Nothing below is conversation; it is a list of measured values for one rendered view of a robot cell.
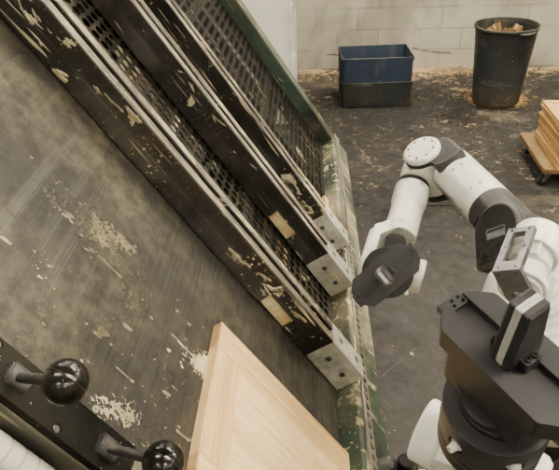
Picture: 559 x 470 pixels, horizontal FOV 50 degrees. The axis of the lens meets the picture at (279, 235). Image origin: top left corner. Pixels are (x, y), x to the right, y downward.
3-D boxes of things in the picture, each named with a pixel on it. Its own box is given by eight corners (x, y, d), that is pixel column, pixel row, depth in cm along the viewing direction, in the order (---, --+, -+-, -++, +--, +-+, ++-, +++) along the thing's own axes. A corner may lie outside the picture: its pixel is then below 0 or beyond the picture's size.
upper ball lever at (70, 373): (13, 405, 56) (78, 418, 46) (-19, 381, 54) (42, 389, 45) (40, 371, 58) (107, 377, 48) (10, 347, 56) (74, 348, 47)
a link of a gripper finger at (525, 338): (548, 289, 38) (530, 340, 43) (511, 315, 37) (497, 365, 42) (568, 306, 37) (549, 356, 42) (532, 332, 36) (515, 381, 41)
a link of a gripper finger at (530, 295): (511, 315, 37) (497, 365, 42) (548, 289, 38) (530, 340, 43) (492, 298, 38) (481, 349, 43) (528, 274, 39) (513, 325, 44)
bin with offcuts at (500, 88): (533, 111, 492) (550, 31, 457) (469, 112, 497) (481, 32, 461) (517, 90, 535) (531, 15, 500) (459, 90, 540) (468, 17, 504)
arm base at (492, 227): (515, 248, 114) (563, 212, 107) (540, 305, 106) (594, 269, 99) (458, 228, 108) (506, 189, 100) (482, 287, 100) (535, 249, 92)
